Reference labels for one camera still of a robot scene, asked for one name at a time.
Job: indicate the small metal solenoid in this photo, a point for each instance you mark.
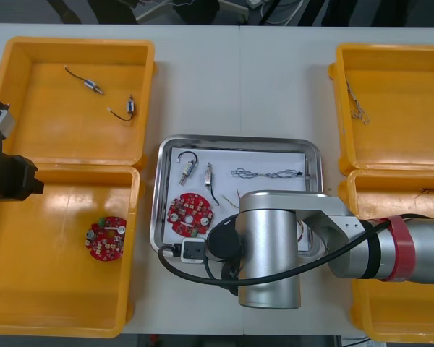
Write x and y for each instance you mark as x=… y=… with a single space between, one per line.
x=187 y=170
x=89 y=84
x=209 y=177
x=130 y=106

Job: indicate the round red circuit board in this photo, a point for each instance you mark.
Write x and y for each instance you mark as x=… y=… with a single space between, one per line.
x=106 y=240
x=190 y=217

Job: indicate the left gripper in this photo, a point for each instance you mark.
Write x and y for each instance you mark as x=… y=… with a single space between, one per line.
x=14 y=179

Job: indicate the steel tray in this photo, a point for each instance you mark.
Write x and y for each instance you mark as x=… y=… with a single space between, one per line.
x=157 y=202

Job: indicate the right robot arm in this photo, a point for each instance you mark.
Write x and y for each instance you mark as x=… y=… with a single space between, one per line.
x=267 y=235

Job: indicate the grey chair base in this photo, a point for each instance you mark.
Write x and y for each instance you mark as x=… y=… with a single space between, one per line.
x=235 y=11

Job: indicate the white sheet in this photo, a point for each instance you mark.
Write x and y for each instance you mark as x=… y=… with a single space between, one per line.
x=257 y=159

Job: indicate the yellow-orange plastic bin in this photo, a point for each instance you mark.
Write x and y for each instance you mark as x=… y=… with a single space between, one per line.
x=76 y=137
x=40 y=289
x=401 y=314
x=401 y=90

